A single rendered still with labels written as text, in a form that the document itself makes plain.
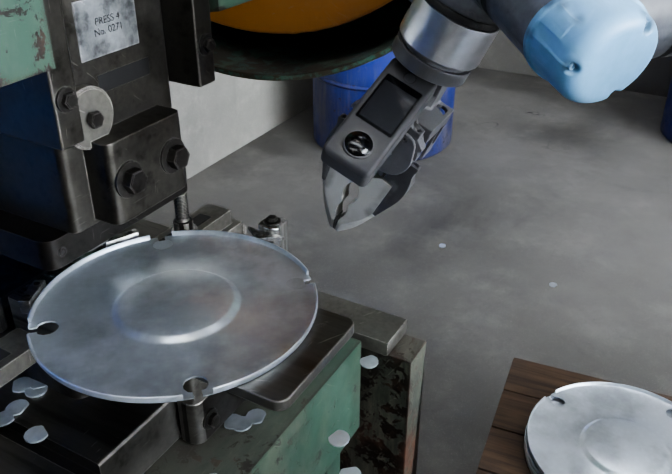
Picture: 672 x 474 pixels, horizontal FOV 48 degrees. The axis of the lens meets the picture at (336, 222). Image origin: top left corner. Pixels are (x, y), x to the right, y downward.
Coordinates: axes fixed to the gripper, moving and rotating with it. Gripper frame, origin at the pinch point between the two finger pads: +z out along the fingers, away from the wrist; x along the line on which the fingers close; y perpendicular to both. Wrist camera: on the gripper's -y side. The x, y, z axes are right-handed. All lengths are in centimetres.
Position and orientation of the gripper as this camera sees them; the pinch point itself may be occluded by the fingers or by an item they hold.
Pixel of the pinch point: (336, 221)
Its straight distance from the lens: 75.1
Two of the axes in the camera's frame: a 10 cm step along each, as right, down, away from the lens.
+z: -3.8, 6.9, 6.1
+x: -8.1, -5.7, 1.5
